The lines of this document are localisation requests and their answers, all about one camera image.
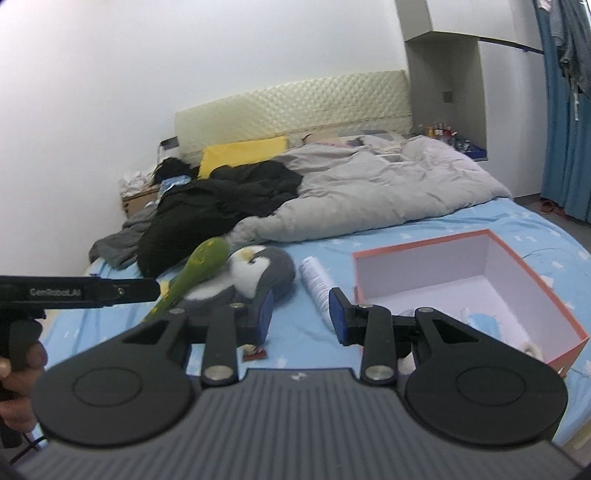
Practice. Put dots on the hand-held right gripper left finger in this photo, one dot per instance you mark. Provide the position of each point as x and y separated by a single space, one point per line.
265 319

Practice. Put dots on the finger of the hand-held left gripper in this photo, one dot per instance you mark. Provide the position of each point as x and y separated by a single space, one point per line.
136 290

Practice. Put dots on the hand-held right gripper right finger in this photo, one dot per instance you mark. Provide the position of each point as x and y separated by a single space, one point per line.
337 319

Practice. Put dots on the pink cardboard box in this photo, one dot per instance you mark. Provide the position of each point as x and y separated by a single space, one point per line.
461 263

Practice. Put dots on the blue face mask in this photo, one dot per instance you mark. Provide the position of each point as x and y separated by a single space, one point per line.
485 324

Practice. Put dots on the beige hair scrunchie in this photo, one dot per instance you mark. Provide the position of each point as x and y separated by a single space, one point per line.
531 349

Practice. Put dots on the person's left hand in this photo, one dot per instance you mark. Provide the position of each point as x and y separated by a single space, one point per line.
18 397

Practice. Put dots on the small red packet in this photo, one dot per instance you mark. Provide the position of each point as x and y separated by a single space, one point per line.
255 353

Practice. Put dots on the grey penguin plush toy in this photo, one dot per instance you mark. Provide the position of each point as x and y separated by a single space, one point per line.
272 272

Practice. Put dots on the white rolled cloth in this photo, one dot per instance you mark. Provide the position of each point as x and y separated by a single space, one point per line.
314 277

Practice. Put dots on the dark grey cloth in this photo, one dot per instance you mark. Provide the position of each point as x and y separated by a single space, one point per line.
120 240

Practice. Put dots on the long green plush toy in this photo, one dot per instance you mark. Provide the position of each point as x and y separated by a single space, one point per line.
203 263

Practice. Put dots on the wooden nightstand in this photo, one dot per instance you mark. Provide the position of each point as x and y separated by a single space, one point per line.
138 204

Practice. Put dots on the black clothing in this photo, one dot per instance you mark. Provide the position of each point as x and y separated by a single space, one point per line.
207 207

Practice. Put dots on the white crumpled tissues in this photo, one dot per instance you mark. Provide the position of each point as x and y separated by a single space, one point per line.
135 181

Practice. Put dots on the grey duvet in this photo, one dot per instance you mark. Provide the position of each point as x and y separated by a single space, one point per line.
369 194

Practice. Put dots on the yellow pillow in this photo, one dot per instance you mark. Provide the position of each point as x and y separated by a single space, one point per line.
240 152

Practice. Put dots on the patterned pillow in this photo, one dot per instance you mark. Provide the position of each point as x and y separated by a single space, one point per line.
341 138

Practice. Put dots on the cream padded headboard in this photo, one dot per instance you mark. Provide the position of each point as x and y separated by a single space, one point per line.
277 106

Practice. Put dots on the row of small bottles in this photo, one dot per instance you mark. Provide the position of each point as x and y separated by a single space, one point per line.
441 131

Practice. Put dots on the blue tray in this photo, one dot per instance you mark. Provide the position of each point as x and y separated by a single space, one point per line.
475 151

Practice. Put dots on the blue printed bed sheet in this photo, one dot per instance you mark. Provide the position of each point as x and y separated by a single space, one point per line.
545 240

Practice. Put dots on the red slipper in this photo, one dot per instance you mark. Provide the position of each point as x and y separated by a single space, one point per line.
550 207

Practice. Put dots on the blue curtain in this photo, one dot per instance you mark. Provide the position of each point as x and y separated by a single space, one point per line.
565 152

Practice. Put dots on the grey hanging clothes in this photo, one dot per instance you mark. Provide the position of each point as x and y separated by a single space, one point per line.
572 41

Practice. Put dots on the wall socket panel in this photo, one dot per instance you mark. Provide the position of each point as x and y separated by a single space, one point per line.
169 143

